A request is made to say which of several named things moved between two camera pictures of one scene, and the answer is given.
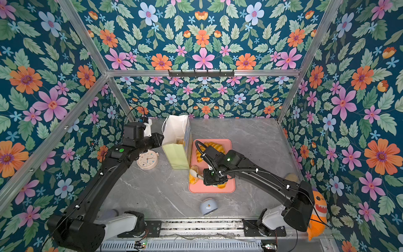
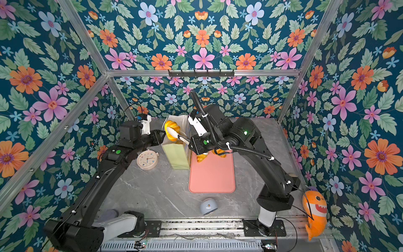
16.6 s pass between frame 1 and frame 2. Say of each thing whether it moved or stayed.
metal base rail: stayed
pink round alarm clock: stayed
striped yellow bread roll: moved
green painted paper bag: stayed
